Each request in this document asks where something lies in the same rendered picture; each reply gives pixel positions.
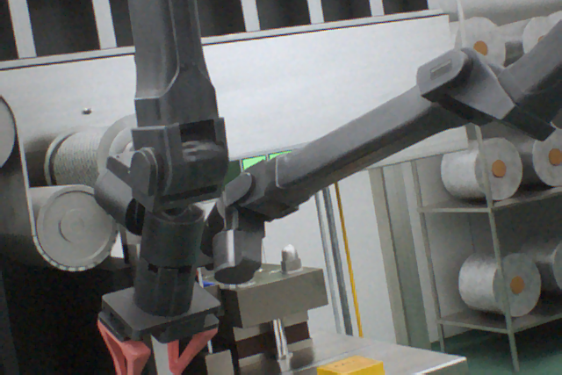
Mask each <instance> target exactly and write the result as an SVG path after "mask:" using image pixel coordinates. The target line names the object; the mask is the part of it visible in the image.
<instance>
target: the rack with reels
mask: <svg viewBox="0 0 562 375"><path fill-rule="evenodd" d="M456 3H457V8H458V19H459V21H453V22H450V23H449V25H450V36H451V42H452V47H453V49H459V48H462V47H469V48H472V49H474V50H475V51H477V52H479V53H481V54H483V55H484V56H485V57H487V58H489V59H490V60H492V61H495V62H496V63H498V64H500V65H501V66H502V67H504V68H507V67H508V66H510V65H512V64H514V63H515V62H517V61H518V60H519V59H521V58H522V56H523V55H524V54H525V53H527V52H528V51H529V50H530V49H531V48H532V47H533V46H534V45H535V44H536V43H537V42H538V41H539V40H541V39H542V38H543V36H545V34H546V33H548V32H549V31H550V30H551V29H552V27H553V26H555V25H556V24H557V22H558V21H559V20H560V19H561V18H562V11H557V12H554V13H552V14H551V15H550V16H549V17H548V18H547V17H537V18H530V19H525V20H522V21H517V22H514V23H510V24H505V25H501V26H499V27H497V26H496V25H495V24H494V23H493V22H492V21H491V20H489V19H487V18H484V17H472V18H466V19H465V15H464V9H463V4H462V0H456ZM474 126H475V132H476V138H477V140H467V142H468V149H464V150H460V151H456V152H451V153H447V154H444V155H443V159H442V163H441V176H442V180H443V184H444V186H445V188H446V189H447V191H448V192H449V193H450V194H451V195H452V197H453V198H456V199H454V200H451V201H447V202H443V203H440V204H435V205H432V206H425V207H423V204H422V194H421V188H420V182H419V177H418V171H417V166H416V160H413V161H411V166H412V171H413V178H414V187H415V193H416V198H417V205H418V208H417V212H418V213H419V216H420V222H421V232H422V238H423V243H424V249H425V255H426V260H427V265H428V272H429V282H430V287H431V293H432V299H433V304H434V309H435V315H436V318H435V322H436V325H437V332H438V337H439V343H441V349H442V353H443V354H447V349H446V343H445V337H444V334H443V326H442V323H443V324H450V325H453V326H457V327H462V328H474V329H480V330H485V331H492V332H498V333H504V334H508V340H509V347H510V352H511V357H512V363H513V364H514V369H515V372H518V371H520V365H519V360H518V354H517V349H516V348H515V338H514V333H516V332H519V331H522V330H525V329H528V328H533V327H535V326H538V325H541V324H544V323H546V322H549V321H554V320H556V319H559V318H562V232H535V233H534V234H531V235H530V236H529V237H528V238H527V239H526V240H525V241H524V242H523V244H522V246H521V248H520V251H519V253H509V252H501V247H500V241H499V236H498V230H497V224H496V218H495V212H496V211H500V210H503V209H507V208H510V207H514V206H520V205H524V204H528V203H531V202H535V201H538V200H542V199H546V198H553V197H557V196H560V195H562V129H561V128H558V127H556V128H557V130H556V131H555V132H554V133H553V134H552V135H551V136H549V137H548V138H547V139H546V140H545V141H538V140H536V139H533V138H531V137H529V136H528V135H526V134H524V133H521V132H518V131H514V132H512V133H509V134H508V135H507V136H506V137H505V138H504V139H503V138H499V137H497V138H487V139H483V133H482V128H480V127H479V126H476V125H474ZM424 213H489V217H490V222H491V229H492V234H493V239H494V250H495V252H492V251H480V252H476V253H474V254H472V255H471V256H468V257H467V258H466V260H465V261H464V263H463V265H462V267H461V269H460V272H459V275H458V290H459V291H460V293H461V296H462V298H463V300H464V302H465V304H466V305H467V306H468V307H469V309H465V310H463V311H460V312H457V313H454V314H448V315H445V316H442V317H441V315H440V309H439V304H438V298H437V292H436V282H435V277H434V271H433V265H432V260H431V254H430V248H429V238H428V233H427V227H426V221H425V216H424Z"/></svg>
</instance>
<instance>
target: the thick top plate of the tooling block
mask: <svg viewBox="0 0 562 375"><path fill-rule="evenodd" d="M301 268H302V269H303V271H301V272H297V273H293V274H285V275H283V274H281V266H280V265H278V264H268V263H262V265H261V267H260V269H259V270H258V271H256V272H255V275H254V281H255V282H256V283H255V284H254V285H251V286H247V287H242V288H234V289H232V290H228V289H224V285H223V284H221V283H219V282H217V281H216V280H215V279H214V277H213V270H210V271H208V270H206V269H205V267H201V268H200V272H201V277H202V281H204V282H211V283H215V284H219V285H220V293H221V298H222V303H223V308H224V315H221V316H219V317H216V318H217V319H218V320H219V324H224V325H228V326H232V327H237V328H248V327H251V326H255V325H257V324H261V323H265V322H267V321H273V320H276V319H279V318H283V317H286V316H289V315H293V314H298V313H301V312H305V311H309V310H312V309H315V308H318V307H322V306H327V305H329V302H328V292H327V287H326V281H325V276H324V270H323V269H319V268H308V267H301Z"/></svg>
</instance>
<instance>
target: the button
mask: <svg viewBox="0 0 562 375"><path fill-rule="evenodd" d="M317 372H318V375H385V370H384V364H383V362H381V361H377V360H373V359H369V358H364V357H357V356H354V357H350V358H347V359H343V360H341V361H338V362H335V363H332V364H327V365H324V366H322V367H319V368H317Z"/></svg>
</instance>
